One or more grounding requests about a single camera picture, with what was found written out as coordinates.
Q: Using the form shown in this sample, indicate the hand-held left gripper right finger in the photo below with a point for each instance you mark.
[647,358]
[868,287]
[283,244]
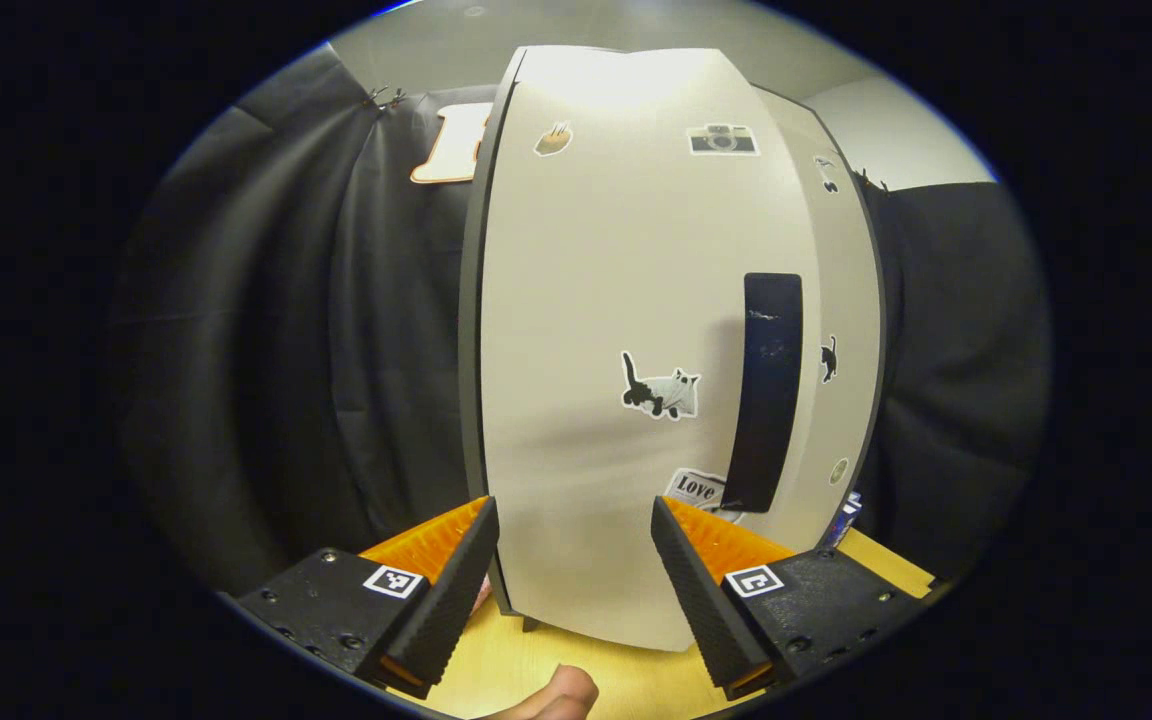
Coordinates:
[701,600]

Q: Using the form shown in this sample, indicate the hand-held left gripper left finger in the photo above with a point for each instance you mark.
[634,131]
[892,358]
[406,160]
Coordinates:
[446,610]

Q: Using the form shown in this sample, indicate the white shoe cabinet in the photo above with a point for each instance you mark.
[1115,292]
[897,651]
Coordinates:
[469,350]

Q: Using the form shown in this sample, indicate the white cabinet door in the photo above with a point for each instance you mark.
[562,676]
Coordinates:
[851,300]
[586,300]

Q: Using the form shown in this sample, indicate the black backdrop cloth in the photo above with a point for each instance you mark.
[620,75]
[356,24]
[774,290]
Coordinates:
[266,350]
[966,350]

